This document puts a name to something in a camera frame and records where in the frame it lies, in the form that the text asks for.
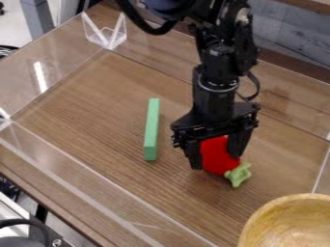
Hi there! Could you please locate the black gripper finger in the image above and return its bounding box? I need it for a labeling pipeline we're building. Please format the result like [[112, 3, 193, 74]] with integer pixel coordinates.
[[227, 128, 252, 159], [185, 140, 202, 170]]

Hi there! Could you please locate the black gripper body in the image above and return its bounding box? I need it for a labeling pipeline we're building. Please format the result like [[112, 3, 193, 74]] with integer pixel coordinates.
[[169, 81, 260, 149]]

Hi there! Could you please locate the red plush fruit green stem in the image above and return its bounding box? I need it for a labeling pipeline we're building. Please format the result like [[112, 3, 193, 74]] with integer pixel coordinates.
[[202, 136, 251, 188]]

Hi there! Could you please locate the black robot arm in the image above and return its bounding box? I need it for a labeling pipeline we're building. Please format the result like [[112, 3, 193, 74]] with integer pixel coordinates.
[[115, 0, 260, 170]]

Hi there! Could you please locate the green rectangular block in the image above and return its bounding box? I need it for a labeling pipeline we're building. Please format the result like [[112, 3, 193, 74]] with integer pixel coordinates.
[[143, 98, 160, 161]]

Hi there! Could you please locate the wooden bowl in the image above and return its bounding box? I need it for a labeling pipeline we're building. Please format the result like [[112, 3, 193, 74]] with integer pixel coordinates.
[[238, 193, 330, 247]]

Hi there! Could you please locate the black equipment with screw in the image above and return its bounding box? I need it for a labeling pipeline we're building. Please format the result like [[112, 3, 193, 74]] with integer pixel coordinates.
[[28, 215, 75, 247]]

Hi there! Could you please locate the clear acrylic corner bracket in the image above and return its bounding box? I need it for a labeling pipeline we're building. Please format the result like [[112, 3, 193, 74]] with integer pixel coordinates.
[[81, 13, 128, 50]]

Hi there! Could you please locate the black cable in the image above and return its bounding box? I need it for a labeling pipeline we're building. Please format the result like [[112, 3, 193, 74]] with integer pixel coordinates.
[[0, 217, 44, 247]]

